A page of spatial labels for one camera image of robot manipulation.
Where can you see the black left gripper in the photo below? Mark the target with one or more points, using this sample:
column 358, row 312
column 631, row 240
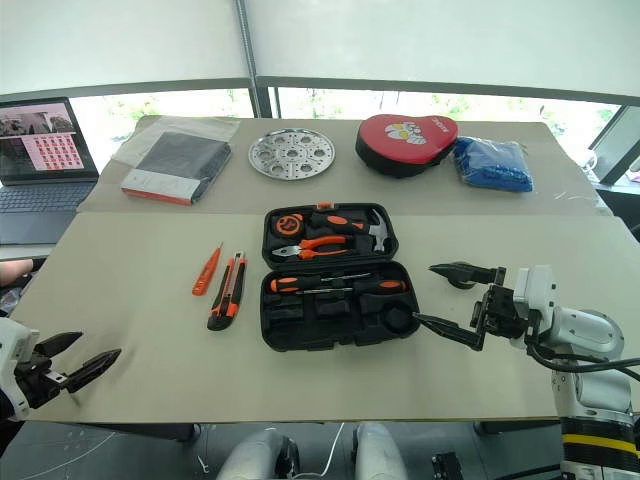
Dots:
column 37, row 380

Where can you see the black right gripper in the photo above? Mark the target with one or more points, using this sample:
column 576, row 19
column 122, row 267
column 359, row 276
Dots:
column 500, row 312

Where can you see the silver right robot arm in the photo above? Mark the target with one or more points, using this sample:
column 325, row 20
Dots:
column 590, row 350

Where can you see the black plastic tool case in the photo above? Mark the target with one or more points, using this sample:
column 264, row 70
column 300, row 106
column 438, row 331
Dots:
column 335, row 320

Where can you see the red heart-shaped zip case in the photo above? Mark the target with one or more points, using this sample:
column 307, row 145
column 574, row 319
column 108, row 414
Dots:
column 405, row 140

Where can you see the black tape roll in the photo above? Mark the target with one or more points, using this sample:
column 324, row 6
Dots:
column 462, row 286

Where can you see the blue item in clear bag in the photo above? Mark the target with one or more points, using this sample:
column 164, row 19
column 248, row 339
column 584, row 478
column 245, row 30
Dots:
column 492, row 165

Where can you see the orange voltage tester pen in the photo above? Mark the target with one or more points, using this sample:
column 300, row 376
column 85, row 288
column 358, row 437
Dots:
column 207, row 272

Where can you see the orange black utility knife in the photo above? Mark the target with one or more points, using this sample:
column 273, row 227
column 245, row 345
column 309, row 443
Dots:
column 229, row 295

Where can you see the small black box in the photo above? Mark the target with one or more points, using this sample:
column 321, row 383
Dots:
column 447, row 467

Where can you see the grey rounded robot leg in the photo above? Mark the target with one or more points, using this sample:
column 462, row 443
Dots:
column 380, row 452
column 255, row 455

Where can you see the orange black tape measure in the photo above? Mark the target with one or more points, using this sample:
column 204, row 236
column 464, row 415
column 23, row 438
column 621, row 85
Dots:
column 288, row 224

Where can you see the open dark laptop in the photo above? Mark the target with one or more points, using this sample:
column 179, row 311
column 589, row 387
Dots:
column 40, row 165

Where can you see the round perforated steel steamer plate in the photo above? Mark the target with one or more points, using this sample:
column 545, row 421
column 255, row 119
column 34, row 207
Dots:
column 291, row 152

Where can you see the black cloth in clear bag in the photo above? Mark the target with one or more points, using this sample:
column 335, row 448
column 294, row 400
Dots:
column 185, row 157

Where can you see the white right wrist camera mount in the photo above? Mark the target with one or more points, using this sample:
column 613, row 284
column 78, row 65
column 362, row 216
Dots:
column 540, row 290

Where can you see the grey metal window post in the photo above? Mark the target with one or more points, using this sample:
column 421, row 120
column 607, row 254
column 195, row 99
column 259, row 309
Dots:
column 248, row 55

